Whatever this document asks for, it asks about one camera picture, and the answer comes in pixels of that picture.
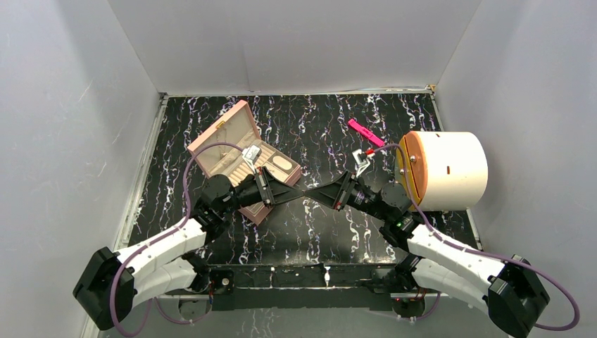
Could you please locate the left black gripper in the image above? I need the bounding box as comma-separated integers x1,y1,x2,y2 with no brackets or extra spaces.
220,167,304,215

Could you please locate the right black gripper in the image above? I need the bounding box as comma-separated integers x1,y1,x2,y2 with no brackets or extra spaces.
304,169,390,222

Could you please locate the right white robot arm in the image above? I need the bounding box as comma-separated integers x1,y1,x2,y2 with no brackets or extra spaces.
305,172,550,337

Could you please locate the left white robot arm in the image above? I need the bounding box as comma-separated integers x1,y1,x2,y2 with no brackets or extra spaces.
73,167,303,331

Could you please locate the pink jewelry box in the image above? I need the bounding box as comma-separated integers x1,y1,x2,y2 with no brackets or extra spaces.
187,99,302,226

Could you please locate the pink plastic clip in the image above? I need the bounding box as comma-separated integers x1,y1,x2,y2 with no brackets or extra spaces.
347,118,385,147

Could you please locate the white cylinder with orange lid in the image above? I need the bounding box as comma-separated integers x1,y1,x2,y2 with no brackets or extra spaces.
395,131,488,211

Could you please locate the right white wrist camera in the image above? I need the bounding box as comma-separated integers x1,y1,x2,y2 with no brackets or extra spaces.
352,149,375,177

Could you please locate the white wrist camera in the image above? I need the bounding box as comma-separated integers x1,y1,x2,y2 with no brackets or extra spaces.
241,144,262,173
352,149,375,177

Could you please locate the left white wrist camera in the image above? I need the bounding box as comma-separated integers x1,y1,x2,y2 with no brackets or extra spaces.
241,144,262,173

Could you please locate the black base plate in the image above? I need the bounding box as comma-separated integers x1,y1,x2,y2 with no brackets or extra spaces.
210,263,400,311

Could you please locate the aluminium frame rail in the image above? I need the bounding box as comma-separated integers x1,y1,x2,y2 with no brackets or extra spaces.
88,264,526,338

